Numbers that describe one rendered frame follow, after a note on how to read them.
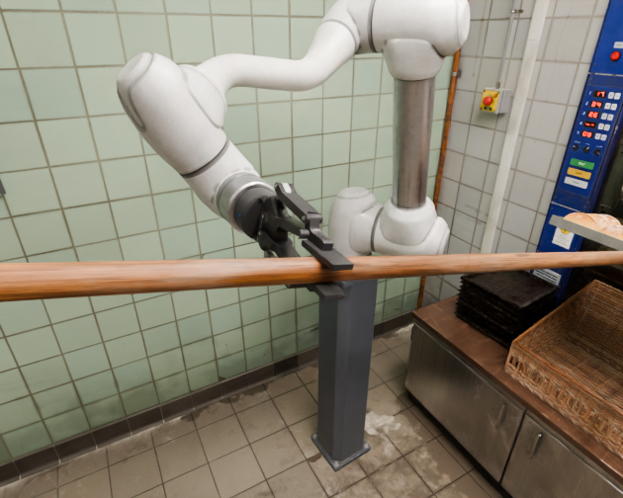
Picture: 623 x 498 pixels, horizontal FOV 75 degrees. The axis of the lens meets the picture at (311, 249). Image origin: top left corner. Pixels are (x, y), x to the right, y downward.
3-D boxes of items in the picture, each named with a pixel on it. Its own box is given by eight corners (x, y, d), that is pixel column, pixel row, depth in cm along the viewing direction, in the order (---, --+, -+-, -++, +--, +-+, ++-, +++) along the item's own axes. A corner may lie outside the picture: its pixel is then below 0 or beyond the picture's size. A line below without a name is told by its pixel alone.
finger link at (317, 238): (311, 234, 52) (315, 212, 51) (331, 251, 48) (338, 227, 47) (301, 234, 51) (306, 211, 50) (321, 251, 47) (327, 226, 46)
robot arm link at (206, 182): (235, 239, 71) (186, 185, 62) (209, 209, 83) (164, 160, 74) (282, 199, 72) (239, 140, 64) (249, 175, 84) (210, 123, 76)
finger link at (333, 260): (320, 245, 51) (322, 239, 51) (353, 270, 46) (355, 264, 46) (301, 245, 50) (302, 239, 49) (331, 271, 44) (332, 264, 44)
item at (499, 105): (489, 109, 193) (493, 86, 188) (506, 113, 185) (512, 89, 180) (478, 111, 190) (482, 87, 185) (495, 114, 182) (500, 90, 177)
